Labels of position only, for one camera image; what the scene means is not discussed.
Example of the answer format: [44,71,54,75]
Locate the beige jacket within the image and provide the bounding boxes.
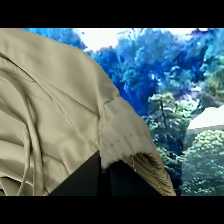
[0,27,177,197]

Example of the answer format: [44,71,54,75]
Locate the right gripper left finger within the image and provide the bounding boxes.
[49,151,102,197]

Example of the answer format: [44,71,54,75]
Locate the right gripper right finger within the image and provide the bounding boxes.
[109,160,162,197]

